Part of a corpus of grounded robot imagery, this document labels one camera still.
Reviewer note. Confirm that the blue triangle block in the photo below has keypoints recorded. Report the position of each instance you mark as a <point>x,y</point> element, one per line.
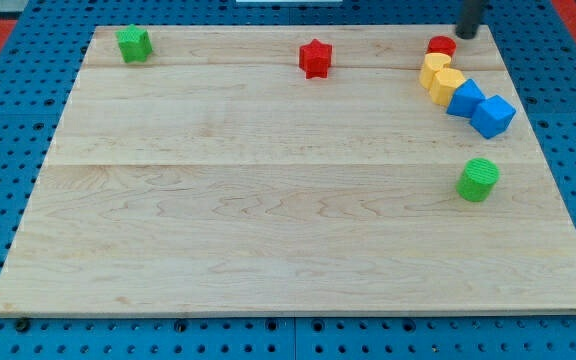
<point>465,99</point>

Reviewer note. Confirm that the wooden board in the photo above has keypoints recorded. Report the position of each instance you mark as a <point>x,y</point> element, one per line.
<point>216,180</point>

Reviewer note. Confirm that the red cylinder block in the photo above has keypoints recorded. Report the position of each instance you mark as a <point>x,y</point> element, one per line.
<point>441,44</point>

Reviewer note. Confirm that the green cylinder block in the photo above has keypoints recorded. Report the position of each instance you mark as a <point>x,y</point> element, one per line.
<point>477,179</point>

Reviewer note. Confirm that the red star block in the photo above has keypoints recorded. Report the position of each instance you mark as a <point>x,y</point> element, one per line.
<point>315,59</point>

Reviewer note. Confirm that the green star block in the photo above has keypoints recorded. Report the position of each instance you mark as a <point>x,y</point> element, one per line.
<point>134,43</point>

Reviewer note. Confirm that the yellow hexagon block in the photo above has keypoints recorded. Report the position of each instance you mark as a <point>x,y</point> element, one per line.
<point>443,85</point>

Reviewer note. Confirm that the blue cube block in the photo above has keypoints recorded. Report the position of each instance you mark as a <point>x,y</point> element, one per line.
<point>492,116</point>

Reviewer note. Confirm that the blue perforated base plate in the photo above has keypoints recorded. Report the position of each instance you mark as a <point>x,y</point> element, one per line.
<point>38,66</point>

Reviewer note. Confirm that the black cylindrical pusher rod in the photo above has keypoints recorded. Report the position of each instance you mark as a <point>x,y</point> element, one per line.
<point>469,18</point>

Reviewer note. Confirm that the yellow heart block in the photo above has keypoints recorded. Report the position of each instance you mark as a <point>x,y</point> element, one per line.
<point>432,63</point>

